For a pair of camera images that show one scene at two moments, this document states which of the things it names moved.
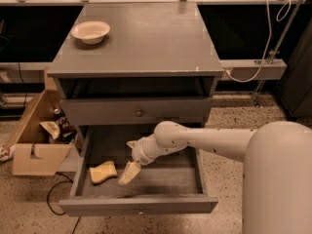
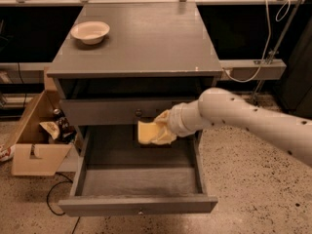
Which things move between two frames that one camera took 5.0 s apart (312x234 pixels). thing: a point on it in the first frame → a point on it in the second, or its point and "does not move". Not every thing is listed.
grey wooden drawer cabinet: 136,63 does not move
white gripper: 140,152 → 175,120
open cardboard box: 33,152 does not move
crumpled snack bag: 53,128 does not move
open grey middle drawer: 173,183 does not move
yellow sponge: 102,172 → 146,132
